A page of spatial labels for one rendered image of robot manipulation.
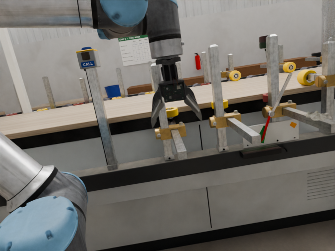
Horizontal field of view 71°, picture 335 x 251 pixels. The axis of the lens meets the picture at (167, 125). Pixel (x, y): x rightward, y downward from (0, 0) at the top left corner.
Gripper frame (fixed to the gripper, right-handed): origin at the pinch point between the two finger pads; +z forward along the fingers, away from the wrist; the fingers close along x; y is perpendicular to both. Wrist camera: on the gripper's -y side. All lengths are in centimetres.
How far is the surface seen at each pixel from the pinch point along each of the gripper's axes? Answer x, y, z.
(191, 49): 85, -753, -48
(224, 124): 20.6, -29.5, 11.1
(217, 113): 18.3, -30.1, 5.9
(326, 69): 68, -34, -6
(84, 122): -46, -44, 4
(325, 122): 48.8, -4.9, 7.8
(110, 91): -166, -575, 37
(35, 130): -71, -42, 4
